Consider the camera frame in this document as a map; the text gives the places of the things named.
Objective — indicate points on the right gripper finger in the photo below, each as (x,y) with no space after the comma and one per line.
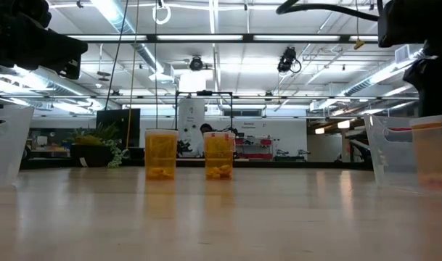
(436,103)

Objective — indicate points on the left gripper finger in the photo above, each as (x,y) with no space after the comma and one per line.
(53,61)
(53,43)

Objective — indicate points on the amber bottle with orange pills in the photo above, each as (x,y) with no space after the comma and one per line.
(427,121)

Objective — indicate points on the amber bottle with yellow pills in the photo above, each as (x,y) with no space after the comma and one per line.
(161,152)

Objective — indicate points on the amber bottle with red marks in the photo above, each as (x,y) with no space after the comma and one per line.
(219,152)

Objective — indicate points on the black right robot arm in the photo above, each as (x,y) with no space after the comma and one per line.
(416,21)

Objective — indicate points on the frosted clear plastic bin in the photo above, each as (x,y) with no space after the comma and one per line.
(10,152)

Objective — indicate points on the black monitor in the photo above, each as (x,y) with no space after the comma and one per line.
(115,119)

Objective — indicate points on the black plant pot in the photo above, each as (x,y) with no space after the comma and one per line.
(91,156)

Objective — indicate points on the green potted plant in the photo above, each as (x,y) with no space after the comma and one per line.
(115,154)

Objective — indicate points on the white machine panel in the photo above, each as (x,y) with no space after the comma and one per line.
(191,112)

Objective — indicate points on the person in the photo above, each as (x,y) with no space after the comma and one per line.
(205,128)

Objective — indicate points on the red shelf unit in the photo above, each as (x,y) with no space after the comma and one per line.
(255,156)

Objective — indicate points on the black aluminium rig frame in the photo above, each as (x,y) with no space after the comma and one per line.
(151,38)

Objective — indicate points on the round black overhead camera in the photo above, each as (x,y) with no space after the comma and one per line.
(196,64)

